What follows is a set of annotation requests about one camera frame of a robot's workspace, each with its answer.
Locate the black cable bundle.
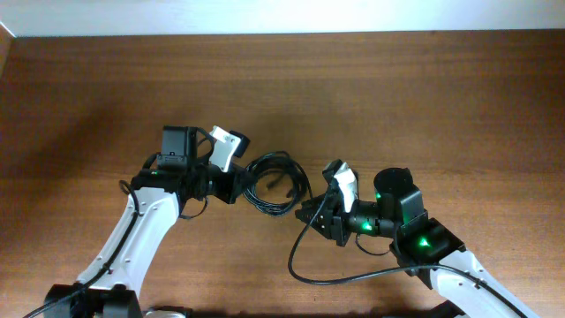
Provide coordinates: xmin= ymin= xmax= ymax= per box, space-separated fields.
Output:
xmin=242 ymin=150 xmax=314 ymax=217

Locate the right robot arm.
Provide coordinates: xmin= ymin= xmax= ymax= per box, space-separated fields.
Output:
xmin=295 ymin=160 xmax=535 ymax=317

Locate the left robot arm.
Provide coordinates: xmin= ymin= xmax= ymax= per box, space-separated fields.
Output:
xmin=33 ymin=125 xmax=253 ymax=317

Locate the right camera cable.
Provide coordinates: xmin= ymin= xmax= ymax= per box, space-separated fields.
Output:
xmin=287 ymin=180 xmax=526 ymax=318

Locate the camera cable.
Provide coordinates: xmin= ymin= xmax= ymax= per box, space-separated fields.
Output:
xmin=287 ymin=180 xmax=526 ymax=318
xmin=21 ymin=127 xmax=217 ymax=318

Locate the left camera cable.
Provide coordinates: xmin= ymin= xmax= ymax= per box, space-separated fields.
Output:
xmin=21 ymin=127 xmax=217 ymax=318

